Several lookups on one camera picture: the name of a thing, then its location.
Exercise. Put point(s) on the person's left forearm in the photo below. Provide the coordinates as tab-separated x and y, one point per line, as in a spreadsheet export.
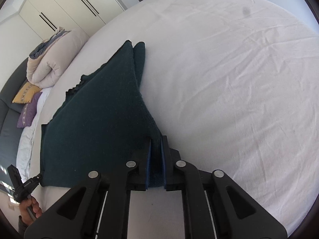
23	226

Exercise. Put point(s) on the white quilted blanket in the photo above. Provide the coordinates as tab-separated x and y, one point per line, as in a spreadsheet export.
25	149

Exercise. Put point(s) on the bed with white sheet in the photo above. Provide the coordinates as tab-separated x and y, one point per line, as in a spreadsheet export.
224	79

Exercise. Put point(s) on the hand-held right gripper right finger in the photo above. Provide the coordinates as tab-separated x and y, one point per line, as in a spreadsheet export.
164	164

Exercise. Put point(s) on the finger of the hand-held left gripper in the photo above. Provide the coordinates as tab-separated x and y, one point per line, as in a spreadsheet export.
36	180
13	175

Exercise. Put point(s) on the yellow patterned pillow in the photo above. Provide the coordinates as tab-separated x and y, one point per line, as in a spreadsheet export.
26	93

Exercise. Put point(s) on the dark green sweater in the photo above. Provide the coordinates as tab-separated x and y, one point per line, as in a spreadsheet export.
99	129

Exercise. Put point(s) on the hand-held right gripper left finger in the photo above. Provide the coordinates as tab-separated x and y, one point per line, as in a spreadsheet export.
148	164

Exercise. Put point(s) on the person's left hand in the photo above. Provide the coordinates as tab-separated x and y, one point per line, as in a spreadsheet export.
30	208

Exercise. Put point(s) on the grey padded headboard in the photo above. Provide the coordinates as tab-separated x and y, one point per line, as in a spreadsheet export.
8	129

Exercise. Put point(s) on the folded beige duvet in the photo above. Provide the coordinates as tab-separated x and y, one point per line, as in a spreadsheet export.
49	62

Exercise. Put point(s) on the white wardrobe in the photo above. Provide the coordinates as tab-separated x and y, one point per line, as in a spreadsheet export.
69	2

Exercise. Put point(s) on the purple patterned pillow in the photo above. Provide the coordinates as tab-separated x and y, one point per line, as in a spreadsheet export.
28	110

